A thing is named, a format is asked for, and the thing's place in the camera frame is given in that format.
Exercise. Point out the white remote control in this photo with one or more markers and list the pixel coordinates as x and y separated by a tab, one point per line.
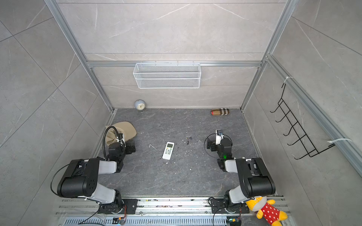
168	151

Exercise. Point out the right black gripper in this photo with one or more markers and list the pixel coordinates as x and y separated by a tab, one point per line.
211	144

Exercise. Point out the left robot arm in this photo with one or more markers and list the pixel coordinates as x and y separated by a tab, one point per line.
80	180

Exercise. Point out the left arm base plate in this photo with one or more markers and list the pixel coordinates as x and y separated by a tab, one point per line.
127	206

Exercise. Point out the plaid striped slipper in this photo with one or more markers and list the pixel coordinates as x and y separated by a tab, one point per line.
220	112

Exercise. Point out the white wire mesh basket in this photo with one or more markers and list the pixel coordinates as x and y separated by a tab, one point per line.
167	75

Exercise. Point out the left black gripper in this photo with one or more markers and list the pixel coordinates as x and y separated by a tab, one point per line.
129	148

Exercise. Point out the yellow plush toy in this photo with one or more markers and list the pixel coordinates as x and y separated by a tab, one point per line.
264	209

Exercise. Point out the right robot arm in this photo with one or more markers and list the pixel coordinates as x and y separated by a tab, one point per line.
254	177

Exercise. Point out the small round grey clock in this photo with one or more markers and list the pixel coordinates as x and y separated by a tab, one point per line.
140	105

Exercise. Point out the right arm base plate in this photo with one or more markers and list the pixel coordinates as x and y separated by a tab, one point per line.
229	205

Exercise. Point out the black wall hook rack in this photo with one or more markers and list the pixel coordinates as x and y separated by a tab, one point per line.
295	126

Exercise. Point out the beige cap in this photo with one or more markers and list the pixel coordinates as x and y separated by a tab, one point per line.
124	127

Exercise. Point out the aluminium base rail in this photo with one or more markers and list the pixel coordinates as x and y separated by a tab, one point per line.
156	211

